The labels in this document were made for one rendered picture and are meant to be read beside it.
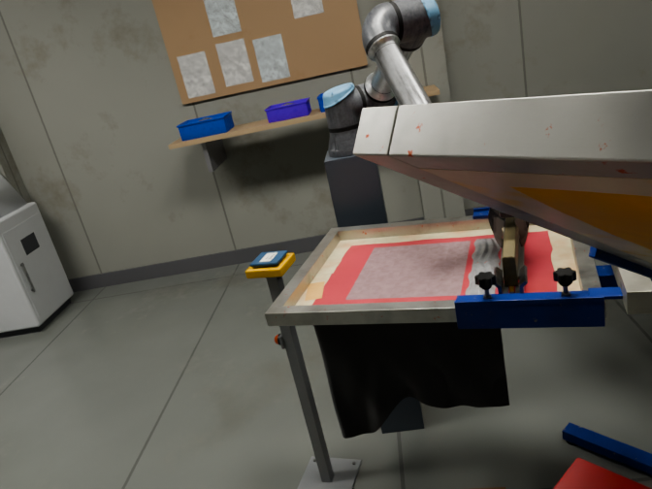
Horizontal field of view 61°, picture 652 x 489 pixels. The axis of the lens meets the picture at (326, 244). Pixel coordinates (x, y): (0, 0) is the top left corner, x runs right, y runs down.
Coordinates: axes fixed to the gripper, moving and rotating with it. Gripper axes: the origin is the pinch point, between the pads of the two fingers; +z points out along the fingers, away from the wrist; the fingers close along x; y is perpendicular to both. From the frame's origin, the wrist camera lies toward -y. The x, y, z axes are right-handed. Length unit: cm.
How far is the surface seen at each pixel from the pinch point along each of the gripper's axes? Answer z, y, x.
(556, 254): 5.6, 3.6, -10.7
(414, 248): 5.6, 14.0, 28.7
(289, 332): 32, 10, 76
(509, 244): -4.8, -11.4, -0.2
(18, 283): 59, 126, 343
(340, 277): 5.7, -3.4, 47.8
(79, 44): -89, 214, 295
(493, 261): 5.3, 0.9, 5.1
